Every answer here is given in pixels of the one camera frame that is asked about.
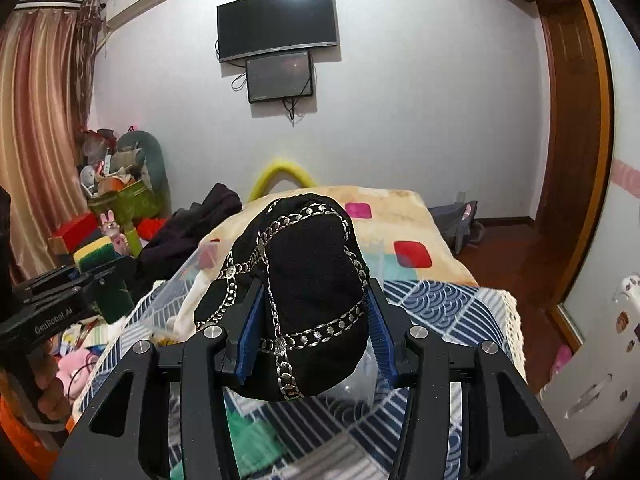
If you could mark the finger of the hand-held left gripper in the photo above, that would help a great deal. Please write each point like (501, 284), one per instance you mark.
(80, 292)
(55, 275)

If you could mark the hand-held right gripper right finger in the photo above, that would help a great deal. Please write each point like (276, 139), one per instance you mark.
(378, 335)

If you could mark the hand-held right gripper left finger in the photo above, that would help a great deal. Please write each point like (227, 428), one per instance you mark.
(250, 332)

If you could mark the black hat with silver trim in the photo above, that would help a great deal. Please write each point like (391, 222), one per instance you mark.
(310, 270)

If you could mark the clear plastic storage box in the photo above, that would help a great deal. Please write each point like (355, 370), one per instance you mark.
(172, 285)

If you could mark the person's left hand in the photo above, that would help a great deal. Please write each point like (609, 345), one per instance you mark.
(50, 385)

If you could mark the red box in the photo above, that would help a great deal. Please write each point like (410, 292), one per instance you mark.
(75, 230)

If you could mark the pink plush toy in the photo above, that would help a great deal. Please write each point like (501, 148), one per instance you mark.
(75, 370)

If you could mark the blue white patterned cloth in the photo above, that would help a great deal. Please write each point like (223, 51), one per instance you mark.
(440, 305)

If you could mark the pink bunny toy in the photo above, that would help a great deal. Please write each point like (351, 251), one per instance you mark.
(114, 232)

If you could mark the red cloth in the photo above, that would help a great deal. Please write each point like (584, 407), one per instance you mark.
(152, 227)

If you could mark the green box with clutter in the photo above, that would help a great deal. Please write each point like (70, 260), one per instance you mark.
(125, 200)

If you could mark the green cloth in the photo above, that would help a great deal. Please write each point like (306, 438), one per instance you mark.
(255, 435)

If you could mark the orange cloth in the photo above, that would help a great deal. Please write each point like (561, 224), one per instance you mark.
(20, 435)

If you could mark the beige blanket with coloured squares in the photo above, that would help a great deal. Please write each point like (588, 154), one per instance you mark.
(400, 220)

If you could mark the black clothing pile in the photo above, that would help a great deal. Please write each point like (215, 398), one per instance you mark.
(195, 225)

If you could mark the grey backpack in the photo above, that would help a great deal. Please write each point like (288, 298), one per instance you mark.
(457, 225)

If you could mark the striped pink brown curtain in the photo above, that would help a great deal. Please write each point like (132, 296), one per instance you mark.
(40, 120)

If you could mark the pink slipper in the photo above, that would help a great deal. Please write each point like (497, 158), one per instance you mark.
(562, 360)

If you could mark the white cabinet with stickers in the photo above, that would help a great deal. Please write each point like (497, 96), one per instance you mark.
(595, 360)

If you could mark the brown wooden door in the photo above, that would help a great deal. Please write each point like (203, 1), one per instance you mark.
(575, 150)

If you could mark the small black wall monitor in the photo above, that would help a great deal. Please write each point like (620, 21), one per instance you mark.
(279, 77)

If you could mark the large black wall television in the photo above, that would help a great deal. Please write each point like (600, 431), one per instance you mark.
(276, 22)

